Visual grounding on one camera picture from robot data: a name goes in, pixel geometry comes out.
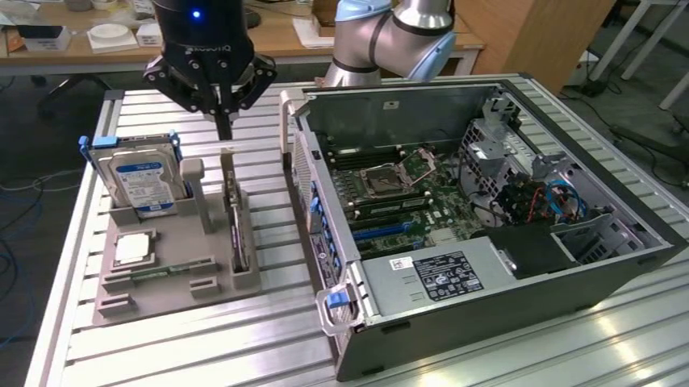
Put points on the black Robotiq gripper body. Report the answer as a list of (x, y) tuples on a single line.
[(207, 44)]

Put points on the graphics card with metal bracket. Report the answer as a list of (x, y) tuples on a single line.
[(240, 242)]

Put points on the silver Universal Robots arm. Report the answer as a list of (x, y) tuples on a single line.
[(376, 40)]

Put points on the small white printed box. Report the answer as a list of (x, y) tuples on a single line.
[(148, 38)]

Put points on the grey small carton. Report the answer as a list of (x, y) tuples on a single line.
[(141, 10)]

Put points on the white paper stack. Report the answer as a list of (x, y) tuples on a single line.
[(314, 38)]

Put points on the white round dish block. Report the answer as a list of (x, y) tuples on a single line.
[(112, 40)]

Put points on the black office chair base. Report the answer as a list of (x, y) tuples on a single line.
[(69, 86)]

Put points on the brown cardboard box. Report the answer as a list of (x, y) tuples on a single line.
[(323, 12)]

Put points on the hard disk in blue caddy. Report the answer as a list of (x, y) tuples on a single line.
[(140, 181)]

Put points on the wooden desk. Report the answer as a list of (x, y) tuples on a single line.
[(53, 58)]

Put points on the grey cup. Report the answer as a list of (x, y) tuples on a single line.
[(79, 5)]

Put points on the black RAM slot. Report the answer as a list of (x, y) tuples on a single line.
[(368, 162), (366, 152)]

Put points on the white box with black lid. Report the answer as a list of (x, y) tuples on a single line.
[(45, 42)]

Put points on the blue card retainer clips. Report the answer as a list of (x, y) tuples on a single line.
[(314, 199)]

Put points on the CPU socket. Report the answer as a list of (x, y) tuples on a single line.
[(383, 183)]

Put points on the metal socket cover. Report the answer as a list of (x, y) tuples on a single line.
[(425, 167)]

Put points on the grey plastic parts rack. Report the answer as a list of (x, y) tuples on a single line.
[(178, 246)]

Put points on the installed RAM stick with label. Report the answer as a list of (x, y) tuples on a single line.
[(395, 205)]

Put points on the silver CPU chip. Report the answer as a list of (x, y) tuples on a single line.
[(132, 249)]

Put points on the blue expansion slot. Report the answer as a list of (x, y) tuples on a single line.
[(387, 230)]

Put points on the green motherboard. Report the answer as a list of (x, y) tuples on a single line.
[(446, 193)]

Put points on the green loose RAM stick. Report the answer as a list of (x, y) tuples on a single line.
[(162, 273)]

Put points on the perforated metal drive cage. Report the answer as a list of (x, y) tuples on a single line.
[(485, 157)]

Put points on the blue release latch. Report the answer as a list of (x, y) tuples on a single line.
[(335, 300)]

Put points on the grey power supply unit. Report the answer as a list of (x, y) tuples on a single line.
[(398, 290)]

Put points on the black floor power adapter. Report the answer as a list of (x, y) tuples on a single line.
[(591, 88)]

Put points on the black plastic air shroud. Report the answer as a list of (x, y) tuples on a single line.
[(530, 250)]

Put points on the grey metal disk bay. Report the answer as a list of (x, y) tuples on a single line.
[(586, 242)]

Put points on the black floor stand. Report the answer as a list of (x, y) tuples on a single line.
[(645, 139)]

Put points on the black open PC case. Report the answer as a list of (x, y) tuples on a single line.
[(485, 330)]

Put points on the black intrusion switch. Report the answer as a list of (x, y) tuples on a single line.
[(318, 155)]

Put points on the white table frame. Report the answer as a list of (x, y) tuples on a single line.
[(618, 40)]

